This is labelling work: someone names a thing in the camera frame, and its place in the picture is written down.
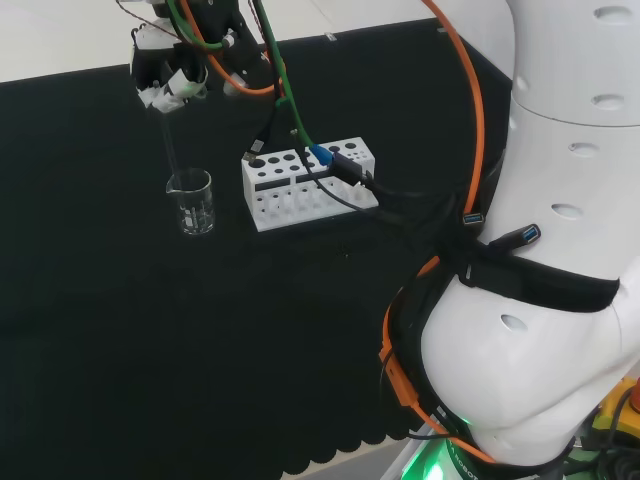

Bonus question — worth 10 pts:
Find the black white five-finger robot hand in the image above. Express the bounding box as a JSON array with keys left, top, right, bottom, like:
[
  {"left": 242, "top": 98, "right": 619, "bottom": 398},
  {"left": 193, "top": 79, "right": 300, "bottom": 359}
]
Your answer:
[{"left": 130, "top": 0, "right": 224, "bottom": 115}]

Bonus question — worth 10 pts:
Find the clear glass rod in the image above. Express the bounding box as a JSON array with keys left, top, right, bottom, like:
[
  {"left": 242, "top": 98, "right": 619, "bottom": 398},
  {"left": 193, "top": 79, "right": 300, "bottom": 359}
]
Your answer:
[{"left": 147, "top": 79, "right": 183, "bottom": 184}]

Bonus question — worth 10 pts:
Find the white test tube rack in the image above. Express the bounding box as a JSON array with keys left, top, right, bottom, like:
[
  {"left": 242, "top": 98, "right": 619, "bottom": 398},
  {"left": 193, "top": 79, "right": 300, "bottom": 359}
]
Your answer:
[{"left": 241, "top": 136, "right": 380, "bottom": 233}]

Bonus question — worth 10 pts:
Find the clear glass graduated beaker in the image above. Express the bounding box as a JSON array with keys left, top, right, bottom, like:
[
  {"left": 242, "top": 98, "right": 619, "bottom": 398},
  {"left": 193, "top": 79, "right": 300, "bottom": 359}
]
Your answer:
[{"left": 165, "top": 168, "right": 217, "bottom": 237}]

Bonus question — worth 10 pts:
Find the black bench cloth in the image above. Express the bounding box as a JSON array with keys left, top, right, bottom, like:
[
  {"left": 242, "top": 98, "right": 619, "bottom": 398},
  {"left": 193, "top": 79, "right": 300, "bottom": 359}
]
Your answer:
[{"left": 0, "top": 18, "right": 516, "bottom": 480}]

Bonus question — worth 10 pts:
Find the yellow stop button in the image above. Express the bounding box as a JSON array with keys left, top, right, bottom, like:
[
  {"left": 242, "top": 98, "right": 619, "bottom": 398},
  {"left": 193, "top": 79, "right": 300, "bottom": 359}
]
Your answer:
[{"left": 593, "top": 377, "right": 640, "bottom": 444}]

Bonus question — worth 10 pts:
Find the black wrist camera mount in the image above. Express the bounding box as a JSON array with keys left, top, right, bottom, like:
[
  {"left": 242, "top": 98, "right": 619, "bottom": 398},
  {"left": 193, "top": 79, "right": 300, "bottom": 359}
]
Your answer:
[{"left": 219, "top": 0, "right": 269, "bottom": 97}]

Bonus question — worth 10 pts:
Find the black cable silver USB plug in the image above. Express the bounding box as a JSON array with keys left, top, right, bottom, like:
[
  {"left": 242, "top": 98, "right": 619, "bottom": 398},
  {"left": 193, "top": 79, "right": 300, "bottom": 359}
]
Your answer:
[{"left": 243, "top": 97, "right": 282, "bottom": 164}]

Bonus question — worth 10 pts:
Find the green cable blue plug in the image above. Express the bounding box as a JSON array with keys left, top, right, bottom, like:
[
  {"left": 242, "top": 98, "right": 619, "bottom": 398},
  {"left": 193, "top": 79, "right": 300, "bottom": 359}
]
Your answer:
[{"left": 167, "top": 0, "right": 334, "bottom": 166}]

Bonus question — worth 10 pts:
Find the thin black cable small plug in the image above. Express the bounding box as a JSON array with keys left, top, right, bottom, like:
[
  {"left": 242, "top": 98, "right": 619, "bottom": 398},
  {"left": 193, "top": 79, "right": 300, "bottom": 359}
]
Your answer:
[{"left": 273, "top": 89, "right": 300, "bottom": 138}]

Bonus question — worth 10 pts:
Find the black adapter with cable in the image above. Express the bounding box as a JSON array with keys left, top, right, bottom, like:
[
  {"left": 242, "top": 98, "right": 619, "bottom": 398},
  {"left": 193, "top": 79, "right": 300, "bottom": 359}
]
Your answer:
[{"left": 329, "top": 152, "right": 476, "bottom": 236}]

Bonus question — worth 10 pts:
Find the orange cable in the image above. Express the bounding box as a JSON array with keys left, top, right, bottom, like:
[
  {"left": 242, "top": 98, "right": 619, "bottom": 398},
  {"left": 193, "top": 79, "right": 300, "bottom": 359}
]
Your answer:
[{"left": 177, "top": 0, "right": 499, "bottom": 466}]

